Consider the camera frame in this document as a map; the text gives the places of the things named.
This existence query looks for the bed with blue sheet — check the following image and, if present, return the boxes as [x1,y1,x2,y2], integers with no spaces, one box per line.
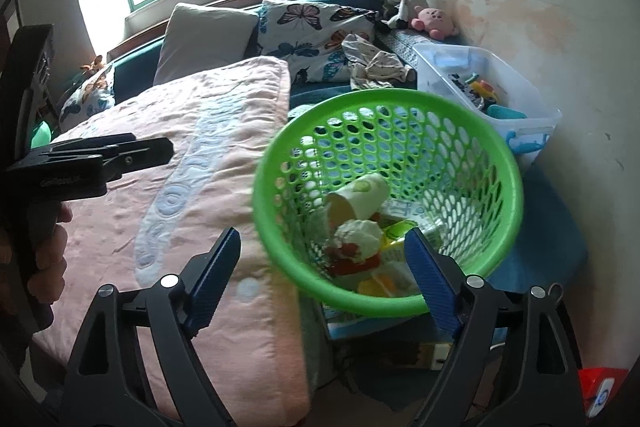
[107,0,426,118]

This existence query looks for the red box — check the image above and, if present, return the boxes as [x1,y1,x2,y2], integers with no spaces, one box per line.
[577,367,628,420]

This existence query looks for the teal plastic toy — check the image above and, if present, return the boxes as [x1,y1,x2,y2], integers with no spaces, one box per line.
[487,104,528,120]

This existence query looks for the person's left hand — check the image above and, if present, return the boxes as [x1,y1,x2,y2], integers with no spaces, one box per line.
[30,205,73,306]

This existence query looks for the orange plush toy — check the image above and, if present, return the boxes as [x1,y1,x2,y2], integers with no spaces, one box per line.
[80,55,108,75]

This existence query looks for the white orange wrapper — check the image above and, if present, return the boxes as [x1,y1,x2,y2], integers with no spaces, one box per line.
[357,259,423,298]

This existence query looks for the clear plastic storage bin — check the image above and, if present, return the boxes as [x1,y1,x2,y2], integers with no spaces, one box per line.
[412,43,563,155]

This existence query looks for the small butterfly print pillow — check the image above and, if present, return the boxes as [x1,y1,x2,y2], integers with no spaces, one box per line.
[59,63,117,132]

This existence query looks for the pink plush toy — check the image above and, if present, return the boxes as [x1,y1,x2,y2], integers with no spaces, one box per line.
[411,7,461,40]

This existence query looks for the beige pillow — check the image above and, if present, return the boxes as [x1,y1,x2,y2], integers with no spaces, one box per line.
[152,3,260,85]

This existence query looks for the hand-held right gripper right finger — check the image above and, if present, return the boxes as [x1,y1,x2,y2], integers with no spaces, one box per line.
[403,228,586,427]

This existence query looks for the large butterfly print pillow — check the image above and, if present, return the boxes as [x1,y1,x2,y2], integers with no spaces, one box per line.
[252,0,388,84]

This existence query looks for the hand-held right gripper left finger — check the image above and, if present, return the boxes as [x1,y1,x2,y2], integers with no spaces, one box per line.
[60,227,242,427]

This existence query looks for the green plastic basket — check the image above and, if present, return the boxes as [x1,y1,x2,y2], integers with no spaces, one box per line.
[252,88,525,319]

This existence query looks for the white paper ball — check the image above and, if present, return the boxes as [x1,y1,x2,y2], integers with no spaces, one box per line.
[332,219,386,260]

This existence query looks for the pink quilted blanket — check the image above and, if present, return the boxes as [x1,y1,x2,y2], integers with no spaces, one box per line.
[32,56,311,425]

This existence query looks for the beige patterned garment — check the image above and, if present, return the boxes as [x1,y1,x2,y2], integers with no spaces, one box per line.
[341,33,417,92]

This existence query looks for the colourful cardboard box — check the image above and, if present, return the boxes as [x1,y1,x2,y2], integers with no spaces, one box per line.
[320,302,456,370]

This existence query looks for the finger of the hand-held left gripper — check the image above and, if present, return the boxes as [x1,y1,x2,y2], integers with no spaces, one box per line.
[37,133,137,156]
[100,138,175,182]

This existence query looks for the red snack wrapper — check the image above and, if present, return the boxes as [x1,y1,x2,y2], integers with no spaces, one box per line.
[327,244,381,278]

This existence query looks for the pile of small toys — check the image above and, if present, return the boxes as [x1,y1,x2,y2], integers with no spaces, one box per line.
[447,72,501,112]

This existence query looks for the white paper cup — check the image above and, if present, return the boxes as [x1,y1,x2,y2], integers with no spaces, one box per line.
[325,173,392,233]

